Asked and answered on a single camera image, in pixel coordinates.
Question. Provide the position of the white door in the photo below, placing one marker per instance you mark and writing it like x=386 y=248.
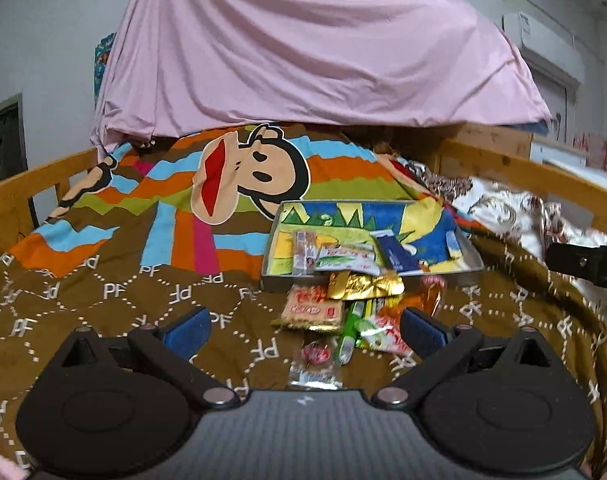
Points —
x=559 y=91

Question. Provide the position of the colourful dinosaur towel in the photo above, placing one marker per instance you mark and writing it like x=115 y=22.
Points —
x=425 y=228

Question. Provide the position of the wooden bed frame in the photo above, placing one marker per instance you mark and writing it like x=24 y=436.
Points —
x=461 y=150

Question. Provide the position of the clear dark snack packet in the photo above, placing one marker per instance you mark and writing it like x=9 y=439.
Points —
x=304 y=252

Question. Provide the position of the pink bed sheet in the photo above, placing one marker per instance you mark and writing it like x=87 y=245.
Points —
x=182 y=66

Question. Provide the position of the white red green packet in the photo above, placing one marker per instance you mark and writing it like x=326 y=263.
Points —
x=379 y=327

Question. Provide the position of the white floral quilt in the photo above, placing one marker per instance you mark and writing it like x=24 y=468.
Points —
x=512 y=229

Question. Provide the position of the gold foil snack packet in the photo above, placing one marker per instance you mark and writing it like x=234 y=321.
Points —
x=348 y=286

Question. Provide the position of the dark window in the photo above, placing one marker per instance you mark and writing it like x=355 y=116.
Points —
x=13 y=159

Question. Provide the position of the clear red label packet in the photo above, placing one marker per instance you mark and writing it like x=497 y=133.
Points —
x=315 y=365

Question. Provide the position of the orange red snack packet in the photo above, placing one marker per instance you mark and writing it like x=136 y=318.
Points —
x=427 y=298

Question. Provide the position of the colourful monkey cartoon blanket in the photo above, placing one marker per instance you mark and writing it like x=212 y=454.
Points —
x=204 y=203

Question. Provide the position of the green sausage stick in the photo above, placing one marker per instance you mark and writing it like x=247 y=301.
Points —
x=347 y=339

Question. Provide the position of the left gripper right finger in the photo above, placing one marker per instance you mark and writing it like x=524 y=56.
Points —
x=444 y=352

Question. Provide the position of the brown PF pattern blanket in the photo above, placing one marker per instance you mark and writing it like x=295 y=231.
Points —
x=246 y=350

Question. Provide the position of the white air conditioner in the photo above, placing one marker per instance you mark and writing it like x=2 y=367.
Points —
x=544 y=50

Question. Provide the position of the large white green snack pouch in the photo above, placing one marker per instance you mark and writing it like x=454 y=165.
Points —
x=359 y=259

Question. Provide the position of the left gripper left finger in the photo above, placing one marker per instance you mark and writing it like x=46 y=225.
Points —
x=165 y=352

